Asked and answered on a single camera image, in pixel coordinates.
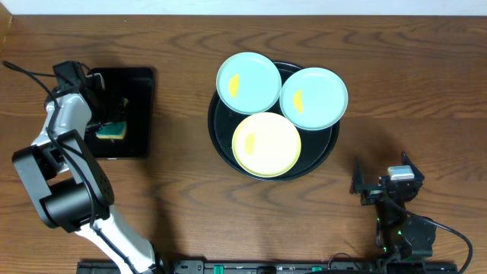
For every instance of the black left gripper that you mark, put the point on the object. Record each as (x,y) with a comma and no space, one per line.
(93,124)

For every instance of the black round tray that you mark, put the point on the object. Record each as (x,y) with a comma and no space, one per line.
(316,146)

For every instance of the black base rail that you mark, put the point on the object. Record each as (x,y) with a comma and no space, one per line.
(337,266)

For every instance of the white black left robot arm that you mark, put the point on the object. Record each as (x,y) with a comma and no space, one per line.
(91,114)

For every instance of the green yellow sponge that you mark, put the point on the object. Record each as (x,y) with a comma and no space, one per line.
(115,124)

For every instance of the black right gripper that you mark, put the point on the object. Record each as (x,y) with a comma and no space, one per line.
(384,191)

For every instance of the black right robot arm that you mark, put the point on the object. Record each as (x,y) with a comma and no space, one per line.
(402,235)

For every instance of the black rectangular tray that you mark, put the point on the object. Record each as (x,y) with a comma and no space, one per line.
(137,84)

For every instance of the yellow plate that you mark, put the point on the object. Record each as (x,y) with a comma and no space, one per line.
(266,144)

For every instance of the mint green plate right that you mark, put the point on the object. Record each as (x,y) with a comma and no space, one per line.
(314,98)

